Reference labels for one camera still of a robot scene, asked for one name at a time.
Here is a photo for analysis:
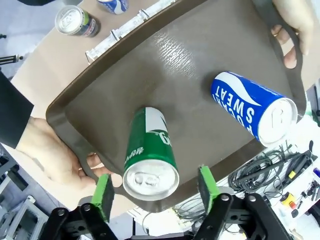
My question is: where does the green Chilsung cider can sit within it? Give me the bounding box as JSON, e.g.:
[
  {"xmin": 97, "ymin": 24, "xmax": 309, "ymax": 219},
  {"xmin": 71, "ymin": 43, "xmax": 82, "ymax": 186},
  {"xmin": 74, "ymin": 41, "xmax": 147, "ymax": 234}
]
[{"xmin": 122, "ymin": 106, "xmax": 181, "ymax": 202}]

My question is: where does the clear acrylic can rack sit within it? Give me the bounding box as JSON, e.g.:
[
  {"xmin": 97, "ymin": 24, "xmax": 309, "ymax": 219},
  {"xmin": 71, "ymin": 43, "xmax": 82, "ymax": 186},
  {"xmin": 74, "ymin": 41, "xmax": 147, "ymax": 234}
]
[{"xmin": 84, "ymin": 0, "xmax": 176, "ymax": 64}]

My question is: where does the person's left hand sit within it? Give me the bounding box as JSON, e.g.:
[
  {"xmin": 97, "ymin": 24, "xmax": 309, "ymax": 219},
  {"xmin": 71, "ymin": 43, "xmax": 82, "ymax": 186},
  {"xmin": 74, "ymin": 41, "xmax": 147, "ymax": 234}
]
[{"xmin": 270, "ymin": 0, "xmax": 316, "ymax": 70}]

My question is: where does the dark brown plastic tray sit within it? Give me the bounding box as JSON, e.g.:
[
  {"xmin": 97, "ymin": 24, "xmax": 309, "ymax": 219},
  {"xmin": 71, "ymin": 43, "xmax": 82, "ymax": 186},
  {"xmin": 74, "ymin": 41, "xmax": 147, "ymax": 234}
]
[{"xmin": 45, "ymin": 0, "xmax": 308, "ymax": 214}]

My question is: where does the yellow red emergency stop button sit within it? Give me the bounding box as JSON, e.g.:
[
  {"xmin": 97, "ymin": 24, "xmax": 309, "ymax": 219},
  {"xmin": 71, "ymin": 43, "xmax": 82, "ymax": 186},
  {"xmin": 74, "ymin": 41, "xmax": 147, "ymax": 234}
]
[{"xmin": 281, "ymin": 190, "xmax": 298, "ymax": 209}]

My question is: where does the black floor cable bundle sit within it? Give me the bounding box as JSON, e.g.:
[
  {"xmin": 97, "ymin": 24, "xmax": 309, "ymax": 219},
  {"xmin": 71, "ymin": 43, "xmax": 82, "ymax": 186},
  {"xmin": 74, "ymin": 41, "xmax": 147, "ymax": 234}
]
[{"xmin": 228, "ymin": 140, "xmax": 314, "ymax": 199}]

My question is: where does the person in black jacket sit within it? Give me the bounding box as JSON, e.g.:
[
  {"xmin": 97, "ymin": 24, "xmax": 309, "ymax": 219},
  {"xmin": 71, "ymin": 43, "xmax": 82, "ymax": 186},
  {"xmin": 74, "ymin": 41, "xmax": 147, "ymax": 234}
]
[{"xmin": 17, "ymin": 0, "xmax": 85, "ymax": 7}]

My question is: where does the black Pepsi can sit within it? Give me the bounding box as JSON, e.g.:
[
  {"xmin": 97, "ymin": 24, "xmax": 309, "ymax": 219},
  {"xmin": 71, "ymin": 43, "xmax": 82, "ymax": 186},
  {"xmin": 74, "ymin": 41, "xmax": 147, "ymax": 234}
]
[{"xmin": 54, "ymin": 4, "xmax": 102, "ymax": 39}]

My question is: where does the person's right forearm black sleeve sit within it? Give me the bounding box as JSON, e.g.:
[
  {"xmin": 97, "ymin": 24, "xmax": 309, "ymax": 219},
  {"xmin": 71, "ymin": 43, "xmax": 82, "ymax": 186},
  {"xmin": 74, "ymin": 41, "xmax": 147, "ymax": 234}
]
[{"xmin": 0, "ymin": 71, "xmax": 35, "ymax": 150}]

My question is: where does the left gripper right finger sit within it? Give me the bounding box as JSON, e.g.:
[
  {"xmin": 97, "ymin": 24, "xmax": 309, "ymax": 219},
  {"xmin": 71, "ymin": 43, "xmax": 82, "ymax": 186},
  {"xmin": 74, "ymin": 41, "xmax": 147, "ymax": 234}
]
[{"xmin": 196, "ymin": 165, "xmax": 292, "ymax": 240}]

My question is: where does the person's right hand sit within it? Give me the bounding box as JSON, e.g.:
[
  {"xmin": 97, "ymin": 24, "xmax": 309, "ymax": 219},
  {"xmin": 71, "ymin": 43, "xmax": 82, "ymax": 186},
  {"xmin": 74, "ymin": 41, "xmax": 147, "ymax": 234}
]
[{"xmin": 15, "ymin": 117, "xmax": 124, "ymax": 194}]

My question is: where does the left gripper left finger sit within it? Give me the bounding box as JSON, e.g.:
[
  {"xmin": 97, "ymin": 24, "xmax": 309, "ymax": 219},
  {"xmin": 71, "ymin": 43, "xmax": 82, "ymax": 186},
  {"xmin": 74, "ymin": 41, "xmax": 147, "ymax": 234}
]
[{"xmin": 48, "ymin": 174, "xmax": 119, "ymax": 240}]

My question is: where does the blue Pocari Sweat can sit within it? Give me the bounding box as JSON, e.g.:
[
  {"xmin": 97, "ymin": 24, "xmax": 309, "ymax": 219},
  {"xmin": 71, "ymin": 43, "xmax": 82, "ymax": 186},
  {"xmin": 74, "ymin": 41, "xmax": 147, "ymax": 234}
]
[
  {"xmin": 210, "ymin": 70, "xmax": 299, "ymax": 148},
  {"xmin": 96, "ymin": 0, "xmax": 130, "ymax": 15}
]

